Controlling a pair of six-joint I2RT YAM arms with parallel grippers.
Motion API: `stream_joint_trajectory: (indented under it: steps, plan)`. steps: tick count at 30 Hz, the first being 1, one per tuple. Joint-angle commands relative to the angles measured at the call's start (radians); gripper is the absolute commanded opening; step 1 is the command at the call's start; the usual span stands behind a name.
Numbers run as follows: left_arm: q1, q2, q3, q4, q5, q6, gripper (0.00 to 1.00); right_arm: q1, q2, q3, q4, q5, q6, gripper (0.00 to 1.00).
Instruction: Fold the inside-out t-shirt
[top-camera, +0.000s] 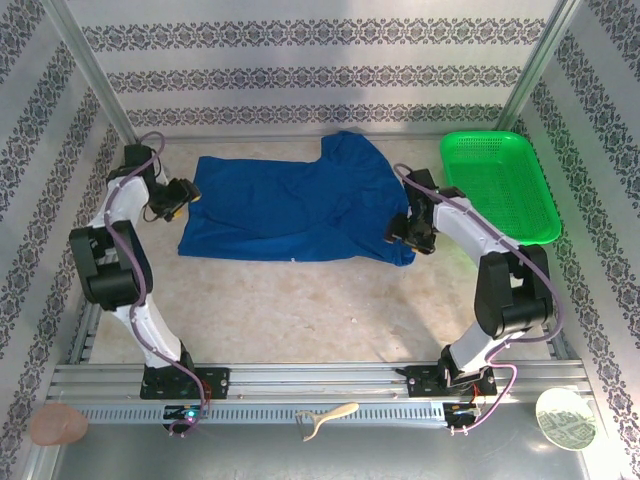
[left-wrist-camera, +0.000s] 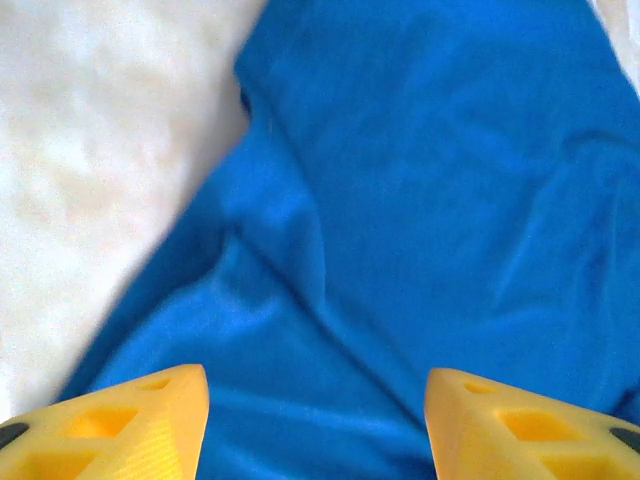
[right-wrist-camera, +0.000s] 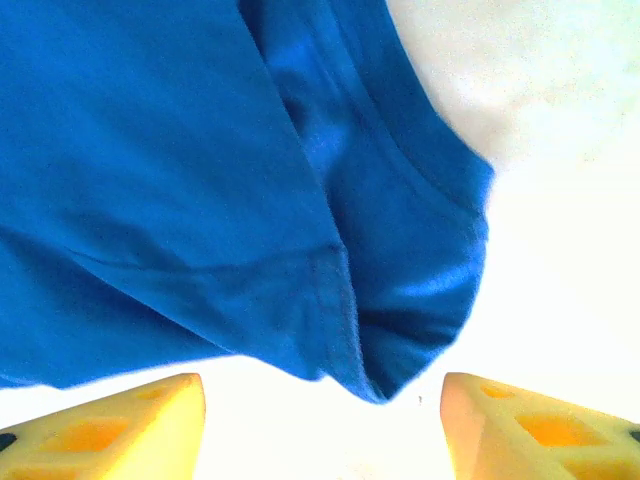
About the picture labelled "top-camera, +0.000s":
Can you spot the green plastic mesh basket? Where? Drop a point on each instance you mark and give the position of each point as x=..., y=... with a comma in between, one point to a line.
x=500, y=195

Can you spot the blue t-shirt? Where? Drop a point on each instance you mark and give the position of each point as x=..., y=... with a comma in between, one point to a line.
x=280, y=210

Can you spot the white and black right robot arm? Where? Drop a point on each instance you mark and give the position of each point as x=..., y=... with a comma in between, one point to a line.
x=510, y=295

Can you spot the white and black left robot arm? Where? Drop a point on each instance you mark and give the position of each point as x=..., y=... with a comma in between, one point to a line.
x=115, y=260

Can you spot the small circuit board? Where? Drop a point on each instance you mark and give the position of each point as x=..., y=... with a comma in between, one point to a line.
x=187, y=414
x=462, y=412

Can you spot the cream plastic peeler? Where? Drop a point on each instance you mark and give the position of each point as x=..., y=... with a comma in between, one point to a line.
x=340, y=411

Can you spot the round green patterned plate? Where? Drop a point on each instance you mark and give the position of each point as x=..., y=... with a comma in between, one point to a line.
x=565, y=420

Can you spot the pink translucent cup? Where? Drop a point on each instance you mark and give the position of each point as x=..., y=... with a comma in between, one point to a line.
x=57, y=425

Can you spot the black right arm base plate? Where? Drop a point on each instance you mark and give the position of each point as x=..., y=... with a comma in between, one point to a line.
x=420, y=382

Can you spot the aluminium frame post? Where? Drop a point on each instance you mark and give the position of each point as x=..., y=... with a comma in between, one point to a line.
x=532, y=75
x=96, y=75

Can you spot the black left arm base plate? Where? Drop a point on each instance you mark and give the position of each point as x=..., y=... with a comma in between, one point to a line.
x=217, y=382

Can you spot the aluminium mounting rail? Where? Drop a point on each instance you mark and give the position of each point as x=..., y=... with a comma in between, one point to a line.
x=310, y=380

